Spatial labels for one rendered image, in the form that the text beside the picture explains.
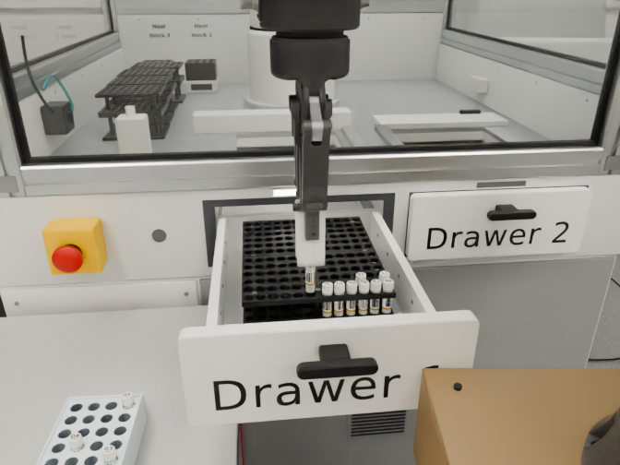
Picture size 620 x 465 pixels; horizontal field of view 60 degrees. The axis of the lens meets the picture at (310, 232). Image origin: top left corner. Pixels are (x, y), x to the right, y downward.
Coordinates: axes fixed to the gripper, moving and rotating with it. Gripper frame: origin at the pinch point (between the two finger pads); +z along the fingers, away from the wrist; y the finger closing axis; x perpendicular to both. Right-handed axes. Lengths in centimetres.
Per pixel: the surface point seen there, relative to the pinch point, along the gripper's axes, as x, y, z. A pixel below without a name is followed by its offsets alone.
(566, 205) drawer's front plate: 43.0, -21.2, 7.1
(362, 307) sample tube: 6.0, 0.5, 9.7
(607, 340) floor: 123, -100, 97
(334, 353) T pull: 0.9, 12.4, 6.8
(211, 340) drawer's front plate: -10.3, 10.7, 5.6
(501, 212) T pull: 30.6, -17.8, 6.4
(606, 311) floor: 135, -119, 96
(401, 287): 12.4, -5.4, 10.9
